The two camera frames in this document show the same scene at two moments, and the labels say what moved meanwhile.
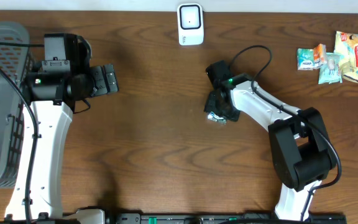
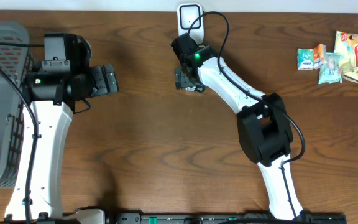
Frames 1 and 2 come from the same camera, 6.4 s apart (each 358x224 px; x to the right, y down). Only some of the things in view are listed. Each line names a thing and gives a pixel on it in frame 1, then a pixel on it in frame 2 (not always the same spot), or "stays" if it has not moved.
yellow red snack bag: [355, 51] stays
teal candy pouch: [330, 72] stays
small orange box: [319, 56] stays
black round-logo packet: [213, 117] → [200, 88]
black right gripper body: [221, 110] → [183, 81]
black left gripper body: [96, 83] stays
